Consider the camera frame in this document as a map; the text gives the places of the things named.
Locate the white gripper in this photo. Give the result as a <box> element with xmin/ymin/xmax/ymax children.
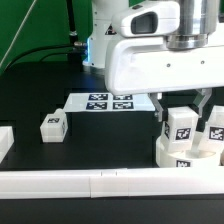
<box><xmin>105</xmin><ymin>36</ymin><xmax>224</xmax><ymax>122</ymax></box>

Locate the black cable bundle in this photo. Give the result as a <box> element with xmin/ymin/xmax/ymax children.
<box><xmin>0</xmin><ymin>0</ymin><xmax>88</xmax><ymax>73</ymax></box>

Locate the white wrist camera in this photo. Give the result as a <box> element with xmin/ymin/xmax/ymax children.
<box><xmin>112</xmin><ymin>0</ymin><xmax>180</xmax><ymax>38</ymax></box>

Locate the white marker sheet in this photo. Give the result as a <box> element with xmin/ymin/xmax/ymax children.
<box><xmin>64</xmin><ymin>93</ymin><xmax>155</xmax><ymax>112</ymax></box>

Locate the white round stool seat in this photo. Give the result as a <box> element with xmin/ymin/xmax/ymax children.
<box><xmin>156</xmin><ymin>132</ymin><xmax>221</xmax><ymax>168</ymax></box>

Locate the white left barrier block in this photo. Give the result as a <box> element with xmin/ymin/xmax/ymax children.
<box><xmin>0</xmin><ymin>126</ymin><xmax>14</xmax><ymax>163</ymax></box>

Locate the white thin cable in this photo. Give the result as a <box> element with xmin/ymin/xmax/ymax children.
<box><xmin>0</xmin><ymin>0</ymin><xmax>38</xmax><ymax>69</ymax></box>

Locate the white front barrier bar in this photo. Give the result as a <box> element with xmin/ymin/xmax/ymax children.
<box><xmin>0</xmin><ymin>167</ymin><xmax>224</xmax><ymax>199</ymax></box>

